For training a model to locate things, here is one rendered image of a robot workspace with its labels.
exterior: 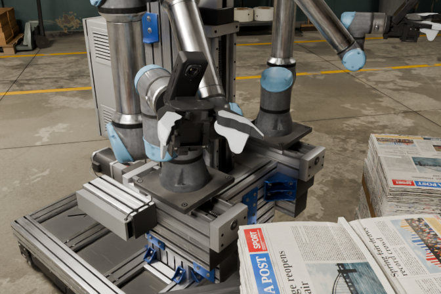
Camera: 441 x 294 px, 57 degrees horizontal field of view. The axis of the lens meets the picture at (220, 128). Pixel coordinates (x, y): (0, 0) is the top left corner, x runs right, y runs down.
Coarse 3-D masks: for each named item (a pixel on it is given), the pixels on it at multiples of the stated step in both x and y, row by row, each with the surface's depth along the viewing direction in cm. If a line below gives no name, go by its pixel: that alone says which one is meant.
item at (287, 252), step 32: (256, 224) 71; (288, 224) 71; (320, 224) 71; (256, 256) 64; (288, 256) 64; (320, 256) 64; (256, 288) 58; (288, 288) 58; (320, 288) 58; (352, 288) 58
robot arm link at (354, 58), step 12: (300, 0) 136; (312, 0) 134; (312, 12) 136; (324, 12) 135; (324, 24) 136; (336, 24) 136; (324, 36) 139; (336, 36) 137; (348, 36) 137; (336, 48) 139; (348, 48) 138; (360, 48) 139; (348, 60) 137; (360, 60) 136
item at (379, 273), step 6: (342, 222) 72; (348, 228) 70; (354, 234) 68; (354, 240) 66; (360, 240) 66; (360, 246) 65; (366, 252) 63; (366, 258) 62; (372, 258) 62; (372, 264) 61; (378, 270) 60; (378, 276) 59; (384, 276) 58; (384, 282) 58; (390, 288) 57
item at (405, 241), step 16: (368, 224) 71; (384, 224) 71; (400, 224) 71; (416, 224) 71; (432, 224) 71; (384, 240) 68; (400, 240) 68; (416, 240) 67; (432, 240) 67; (384, 256) 64; (400, 256) 64; (416, 256) 64; (432, 256) 64; (400, 272) 61; (416, 272) 61; (432, 272) 61; (416, 288) 58; (432, 288) 58
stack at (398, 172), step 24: (384, 144) 145; (408, 144) 144; (432, 144) 144; (384, 168) 130; (408, 168) 130; (432, 168) 130; (360, 192) 164; (384, 192) 127; (408, 192) 121; (432, 192) 119; (360, 216) 162; (384, 216) 126
